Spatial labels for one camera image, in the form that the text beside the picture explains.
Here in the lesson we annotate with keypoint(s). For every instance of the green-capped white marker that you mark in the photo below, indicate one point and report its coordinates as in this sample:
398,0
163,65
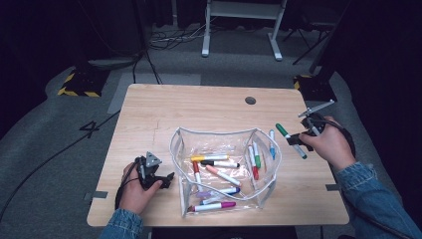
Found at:
282,129

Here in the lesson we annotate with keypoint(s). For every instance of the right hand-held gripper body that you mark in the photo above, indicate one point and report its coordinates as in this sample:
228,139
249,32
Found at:
313,124

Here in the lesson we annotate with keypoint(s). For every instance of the clear plastic bag white trim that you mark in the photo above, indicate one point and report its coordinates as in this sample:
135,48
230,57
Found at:
185,192

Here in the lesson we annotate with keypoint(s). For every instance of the round grey table grommet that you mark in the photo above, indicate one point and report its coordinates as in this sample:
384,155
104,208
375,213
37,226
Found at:
250,100

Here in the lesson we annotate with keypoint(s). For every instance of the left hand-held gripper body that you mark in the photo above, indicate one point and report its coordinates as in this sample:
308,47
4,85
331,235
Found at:
147,174

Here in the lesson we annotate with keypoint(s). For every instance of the white metal stand frame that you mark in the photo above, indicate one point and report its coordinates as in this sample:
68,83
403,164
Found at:
245,10

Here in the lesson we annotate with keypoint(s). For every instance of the group of coloured markers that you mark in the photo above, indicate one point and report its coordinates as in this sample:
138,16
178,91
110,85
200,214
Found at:
219,174

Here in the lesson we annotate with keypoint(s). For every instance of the person's right hand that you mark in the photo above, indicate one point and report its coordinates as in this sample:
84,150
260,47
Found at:
331,146

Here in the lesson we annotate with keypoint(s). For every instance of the black tripod legs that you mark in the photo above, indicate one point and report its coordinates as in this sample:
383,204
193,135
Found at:
307,40

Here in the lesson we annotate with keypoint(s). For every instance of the person's left hand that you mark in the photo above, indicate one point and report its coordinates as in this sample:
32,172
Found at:
132,197

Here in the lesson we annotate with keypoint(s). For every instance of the black stand base hazard stripes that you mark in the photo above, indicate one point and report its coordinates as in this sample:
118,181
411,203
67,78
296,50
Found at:
83,84
315,88

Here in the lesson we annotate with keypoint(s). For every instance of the grey tape strip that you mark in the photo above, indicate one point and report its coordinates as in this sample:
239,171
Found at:
331,187
99,195

